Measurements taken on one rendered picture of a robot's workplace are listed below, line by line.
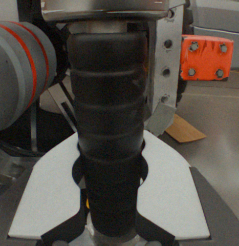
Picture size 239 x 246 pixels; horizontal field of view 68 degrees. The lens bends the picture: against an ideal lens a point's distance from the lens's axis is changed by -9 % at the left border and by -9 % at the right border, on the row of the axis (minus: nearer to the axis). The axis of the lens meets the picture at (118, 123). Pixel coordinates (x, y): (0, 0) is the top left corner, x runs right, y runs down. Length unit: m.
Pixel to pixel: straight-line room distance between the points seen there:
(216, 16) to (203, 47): 0.52
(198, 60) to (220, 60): 0.04
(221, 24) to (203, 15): 0.08
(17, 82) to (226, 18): 0.77
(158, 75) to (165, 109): 0.06
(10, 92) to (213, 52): 0.29
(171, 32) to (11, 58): 0.22
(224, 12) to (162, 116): 0.60
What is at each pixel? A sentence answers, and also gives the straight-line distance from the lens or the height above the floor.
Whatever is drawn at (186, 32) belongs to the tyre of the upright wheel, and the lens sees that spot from 0.40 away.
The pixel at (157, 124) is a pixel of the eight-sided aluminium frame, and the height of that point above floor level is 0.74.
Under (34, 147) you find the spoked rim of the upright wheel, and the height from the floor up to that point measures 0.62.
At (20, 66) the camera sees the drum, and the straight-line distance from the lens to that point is 0.23.
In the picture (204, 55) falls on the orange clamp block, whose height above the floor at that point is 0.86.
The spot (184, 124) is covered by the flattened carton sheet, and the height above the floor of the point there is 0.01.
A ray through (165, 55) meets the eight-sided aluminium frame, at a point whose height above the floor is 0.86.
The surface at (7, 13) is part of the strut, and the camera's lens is 0.35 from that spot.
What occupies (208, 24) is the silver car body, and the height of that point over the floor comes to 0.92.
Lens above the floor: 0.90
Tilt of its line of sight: 28 degrees down
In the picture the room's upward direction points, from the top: 1 degrees counter-clockwise
